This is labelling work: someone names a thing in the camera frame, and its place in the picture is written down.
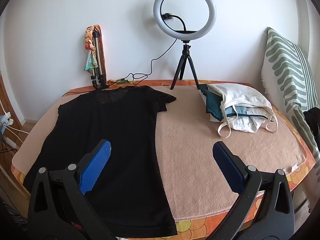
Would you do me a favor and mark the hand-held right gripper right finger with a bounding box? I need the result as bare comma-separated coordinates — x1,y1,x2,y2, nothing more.
212,141,295,240

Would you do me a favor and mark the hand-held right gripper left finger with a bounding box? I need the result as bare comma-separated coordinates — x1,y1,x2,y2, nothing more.
27,139,112,240

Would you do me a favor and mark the black t-shirt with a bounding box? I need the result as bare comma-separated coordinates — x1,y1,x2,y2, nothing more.
23,85,178,237

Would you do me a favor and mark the pile of folded clothes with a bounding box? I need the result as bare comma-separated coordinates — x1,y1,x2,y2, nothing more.
207,83,279,138

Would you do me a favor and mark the beige blanket on table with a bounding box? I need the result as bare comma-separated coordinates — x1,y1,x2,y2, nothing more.
12,81,309,223

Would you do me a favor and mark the light blue garment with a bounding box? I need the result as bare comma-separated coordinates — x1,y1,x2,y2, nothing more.
224,106,250,117

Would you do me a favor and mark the dark teal garment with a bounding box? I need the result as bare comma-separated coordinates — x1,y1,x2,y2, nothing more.
199,84,223,122

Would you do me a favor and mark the white power strip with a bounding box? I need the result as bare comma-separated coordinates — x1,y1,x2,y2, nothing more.
4,136,19,148

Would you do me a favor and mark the dark cloth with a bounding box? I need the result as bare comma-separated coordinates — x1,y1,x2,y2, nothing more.
303,107,320,140

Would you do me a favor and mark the colourful patterned scarf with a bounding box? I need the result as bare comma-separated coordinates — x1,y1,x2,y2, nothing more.
84,24,102,74

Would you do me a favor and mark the folded silver tripod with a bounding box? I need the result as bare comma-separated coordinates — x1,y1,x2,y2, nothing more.
90,29,110,90

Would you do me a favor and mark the green striped cushion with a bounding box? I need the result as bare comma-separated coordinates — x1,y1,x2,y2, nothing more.
261,27,320,160

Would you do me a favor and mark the black cable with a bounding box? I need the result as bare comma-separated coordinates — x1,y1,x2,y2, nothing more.
62,39,178,97

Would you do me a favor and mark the white ring light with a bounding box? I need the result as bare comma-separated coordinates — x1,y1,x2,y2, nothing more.
153,0,217,42

